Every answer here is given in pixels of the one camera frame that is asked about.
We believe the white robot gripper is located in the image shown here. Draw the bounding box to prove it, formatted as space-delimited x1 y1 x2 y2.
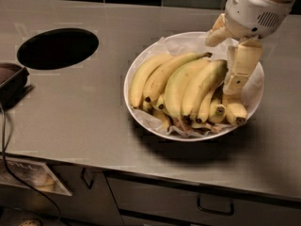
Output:
205 0 295 95

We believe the white bowl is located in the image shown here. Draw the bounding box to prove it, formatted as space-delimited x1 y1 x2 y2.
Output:
123 31 265 142

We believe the middle greenish yellow banana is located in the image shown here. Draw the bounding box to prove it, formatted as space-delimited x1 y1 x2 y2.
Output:
165 58 210 118

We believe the short banana dark tip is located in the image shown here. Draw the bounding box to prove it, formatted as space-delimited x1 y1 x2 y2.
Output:
208 92 226 124

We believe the small banana under top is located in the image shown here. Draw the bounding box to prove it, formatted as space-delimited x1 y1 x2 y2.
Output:
196 88 216 123

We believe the white paper liner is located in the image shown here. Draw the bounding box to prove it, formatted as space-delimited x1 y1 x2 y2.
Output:
131 31 265 138

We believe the dark brown container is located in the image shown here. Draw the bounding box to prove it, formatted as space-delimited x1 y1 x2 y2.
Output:
0 63 29 105

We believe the printed sign on cabinet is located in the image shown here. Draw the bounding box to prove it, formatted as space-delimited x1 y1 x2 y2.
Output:
0 158 72 196

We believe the black drawer handle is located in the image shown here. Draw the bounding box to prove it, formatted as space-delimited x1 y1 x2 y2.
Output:
197 194 234 217

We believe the black cabinet door handle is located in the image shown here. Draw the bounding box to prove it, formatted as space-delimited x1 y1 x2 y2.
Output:
80 168 95 190

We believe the black cable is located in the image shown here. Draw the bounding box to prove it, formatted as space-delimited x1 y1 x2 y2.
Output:
0 102 63 221

